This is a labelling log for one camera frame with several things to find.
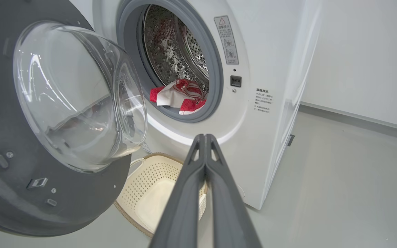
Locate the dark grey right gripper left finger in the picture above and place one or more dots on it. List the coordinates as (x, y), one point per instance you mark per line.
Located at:
(181, 213)

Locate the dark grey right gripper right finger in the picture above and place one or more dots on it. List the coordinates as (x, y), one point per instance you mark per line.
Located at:
(229, 213)

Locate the red and white jersey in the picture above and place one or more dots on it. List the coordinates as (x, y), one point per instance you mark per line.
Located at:
(181, 96)

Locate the cream perforated laundry basket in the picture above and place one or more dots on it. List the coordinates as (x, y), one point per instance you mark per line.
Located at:
(150, 193)

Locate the white front-load washing machine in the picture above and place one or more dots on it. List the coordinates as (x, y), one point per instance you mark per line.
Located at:
(260, 51)

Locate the small text instruction sticker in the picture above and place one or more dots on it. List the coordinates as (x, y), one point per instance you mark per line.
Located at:
(263, 100)

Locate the grey warning label sticker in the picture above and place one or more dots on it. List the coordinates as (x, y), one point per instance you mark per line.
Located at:
(226, 39)

